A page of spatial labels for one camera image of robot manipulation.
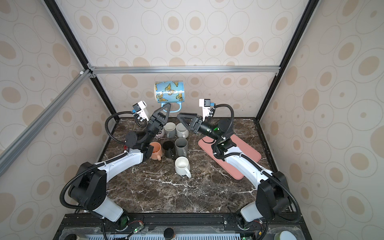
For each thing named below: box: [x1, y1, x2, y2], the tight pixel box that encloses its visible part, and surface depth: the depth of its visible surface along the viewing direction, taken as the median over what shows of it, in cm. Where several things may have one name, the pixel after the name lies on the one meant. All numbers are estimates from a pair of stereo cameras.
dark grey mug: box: [175, 137, 188, 157], surface depth 94 cm
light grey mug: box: [164, 122, 176, 139], surface depth 63 cm
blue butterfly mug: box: [154, 80, 185, 113], surface depth 57 cm
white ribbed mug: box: [174, 156, 192, 179], surface depth 89 cm
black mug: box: [162, 140, 175, 159], surface depth 96 cm
